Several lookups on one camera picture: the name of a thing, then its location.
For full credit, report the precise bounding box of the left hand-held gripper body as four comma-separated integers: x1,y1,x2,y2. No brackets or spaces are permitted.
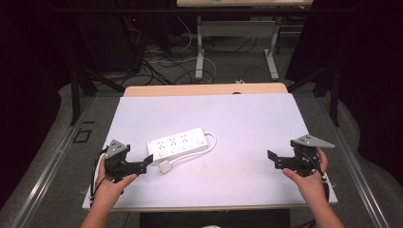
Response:
104,139,149,183

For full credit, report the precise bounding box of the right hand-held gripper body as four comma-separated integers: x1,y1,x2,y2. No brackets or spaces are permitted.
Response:
274,134,336,178

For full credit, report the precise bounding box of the white power strip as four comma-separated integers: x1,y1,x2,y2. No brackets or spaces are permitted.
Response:
151,131,218,166
146,126,209,159

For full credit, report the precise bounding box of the person's right hand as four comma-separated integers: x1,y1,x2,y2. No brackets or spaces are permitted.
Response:
281,146,330,207

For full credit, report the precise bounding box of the person's left hand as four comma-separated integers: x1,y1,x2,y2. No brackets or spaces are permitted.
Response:
93,155,138,211

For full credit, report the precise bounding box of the white plug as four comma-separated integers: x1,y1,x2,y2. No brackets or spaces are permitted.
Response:
158,160,173,175

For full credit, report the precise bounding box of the black floor hatch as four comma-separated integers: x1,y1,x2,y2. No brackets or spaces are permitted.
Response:
72,128,93,144

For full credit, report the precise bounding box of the black metal stand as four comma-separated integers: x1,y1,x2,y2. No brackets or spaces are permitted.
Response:
69,67,126,127
286,65,341,127

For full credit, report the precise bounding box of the white table mat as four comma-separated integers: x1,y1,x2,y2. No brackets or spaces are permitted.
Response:
82,92,338,212

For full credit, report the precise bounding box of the person's dark clothing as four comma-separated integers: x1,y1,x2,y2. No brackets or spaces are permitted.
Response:
139,208,292,228

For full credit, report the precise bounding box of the wooden table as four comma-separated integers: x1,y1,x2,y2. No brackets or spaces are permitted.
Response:
123,82,289,98

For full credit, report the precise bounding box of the black computer tower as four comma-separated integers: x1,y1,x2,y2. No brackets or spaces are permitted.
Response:
74,13,145,74

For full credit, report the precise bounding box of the white desk with metal legs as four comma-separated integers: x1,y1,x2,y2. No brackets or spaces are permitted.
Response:
176,0,315,82

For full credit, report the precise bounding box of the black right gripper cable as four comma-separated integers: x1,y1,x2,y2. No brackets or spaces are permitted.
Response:
302,153,331,203

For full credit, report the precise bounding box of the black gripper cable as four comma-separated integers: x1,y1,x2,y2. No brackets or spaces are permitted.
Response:
302,153,331,203
89,147,109,205

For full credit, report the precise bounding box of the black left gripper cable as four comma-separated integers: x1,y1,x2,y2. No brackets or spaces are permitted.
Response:
89,147,109,205

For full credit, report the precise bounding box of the metal floor rail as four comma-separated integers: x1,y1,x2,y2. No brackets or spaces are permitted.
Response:
10,94,96,228
315,94,393,228

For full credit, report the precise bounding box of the bundle of black floor cables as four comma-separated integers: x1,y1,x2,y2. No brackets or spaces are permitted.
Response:
120,34,259,87

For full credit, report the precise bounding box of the white floor cable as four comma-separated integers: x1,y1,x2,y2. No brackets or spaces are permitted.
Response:
148,15,218,85

